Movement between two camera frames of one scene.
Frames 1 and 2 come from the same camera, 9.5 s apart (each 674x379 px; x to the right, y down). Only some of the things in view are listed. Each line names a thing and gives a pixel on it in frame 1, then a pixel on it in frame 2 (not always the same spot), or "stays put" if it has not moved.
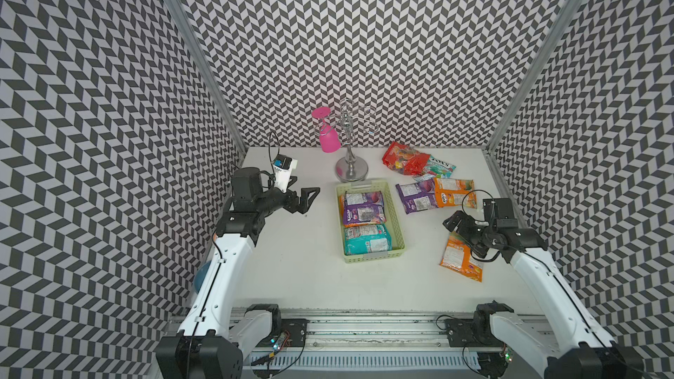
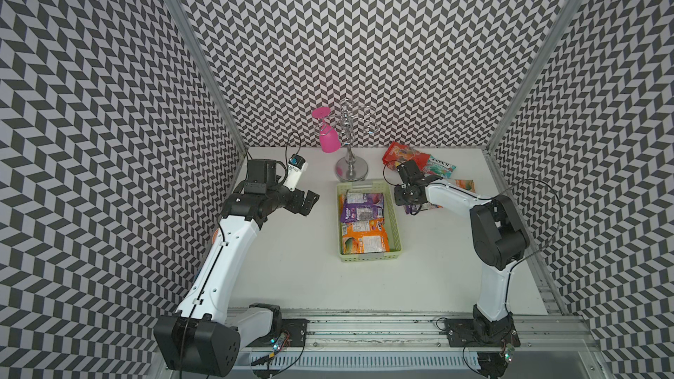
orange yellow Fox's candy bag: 341,210 stays put
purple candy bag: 362,207 stays put
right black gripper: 467,221 to 399,199
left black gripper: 292,206 stays put
